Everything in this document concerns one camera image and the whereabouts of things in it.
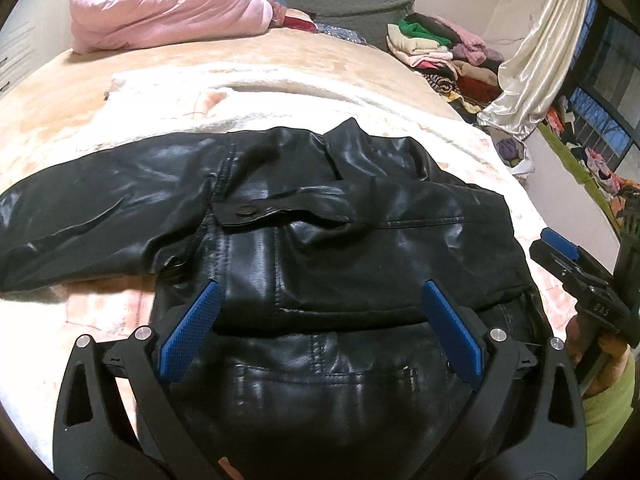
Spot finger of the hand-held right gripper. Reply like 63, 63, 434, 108
541, 227, 583, 267
529, 240, 576, 292

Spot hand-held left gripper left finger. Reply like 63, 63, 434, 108
52, 280, 223, 480

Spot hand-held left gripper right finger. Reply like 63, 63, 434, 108
420, 282, 591, 480

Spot black leather jacket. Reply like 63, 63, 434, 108
0, 117, 556, 480

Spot clothes on windowsill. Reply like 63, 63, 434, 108
545, 100, 631, 196

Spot bag of clothes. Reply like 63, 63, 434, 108
487, 127, 531, 176

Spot pile of folded clothes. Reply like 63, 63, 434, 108
385, 12, 506, 116

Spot teal and red clothes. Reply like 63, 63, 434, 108
260, 0, 321, 33

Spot person's right hand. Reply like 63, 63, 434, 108
565, 317, 633, 397

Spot green cloth strip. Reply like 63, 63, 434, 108
537, 125, 626, 221

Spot dark framed window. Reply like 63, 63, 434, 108
570, 0, 640, 161

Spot cream satin curtain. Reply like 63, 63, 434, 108
477, 0, 596, 141

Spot white and peach fleece blanket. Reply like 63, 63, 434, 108
0, 67, 576, 411

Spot beige bed sheet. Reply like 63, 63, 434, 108
0, 25, 451, 191

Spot blue patterned cloth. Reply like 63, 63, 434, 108
315, 20, 371, 46

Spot pink quilt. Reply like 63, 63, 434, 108
69, 0, 287, 54

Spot white wardrobe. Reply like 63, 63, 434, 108
0, 0, 86, 101

